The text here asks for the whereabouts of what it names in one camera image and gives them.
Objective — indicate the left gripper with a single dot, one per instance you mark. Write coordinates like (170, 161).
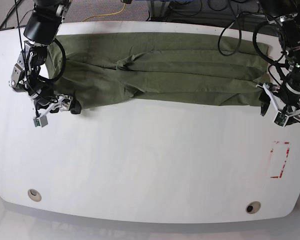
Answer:
(284, 101)

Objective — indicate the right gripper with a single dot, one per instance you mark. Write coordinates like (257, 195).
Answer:
(62, 103)

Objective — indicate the green t-shirt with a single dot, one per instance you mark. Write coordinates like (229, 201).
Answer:
(111, 68)

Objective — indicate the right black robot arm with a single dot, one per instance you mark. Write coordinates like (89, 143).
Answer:
(40, 32)

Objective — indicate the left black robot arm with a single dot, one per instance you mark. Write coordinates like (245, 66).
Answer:
(286, 15)

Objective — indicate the red tape rectangle marking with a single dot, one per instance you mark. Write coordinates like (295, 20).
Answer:
(278, 158)

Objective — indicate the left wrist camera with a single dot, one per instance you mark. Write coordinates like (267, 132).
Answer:
(281, 119)

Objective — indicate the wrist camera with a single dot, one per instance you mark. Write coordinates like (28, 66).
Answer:
(40, 121)
(281, 119)

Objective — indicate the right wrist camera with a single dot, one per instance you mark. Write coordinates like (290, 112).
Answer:
(40, 121)

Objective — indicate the left table cable grommet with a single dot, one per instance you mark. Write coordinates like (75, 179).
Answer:
(34, 195)

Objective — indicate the table cable grommet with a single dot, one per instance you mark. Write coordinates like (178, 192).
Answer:
(253, 207)
(34, 195)

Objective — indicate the right table cable grommet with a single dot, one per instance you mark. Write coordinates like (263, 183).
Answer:
(253, 207)

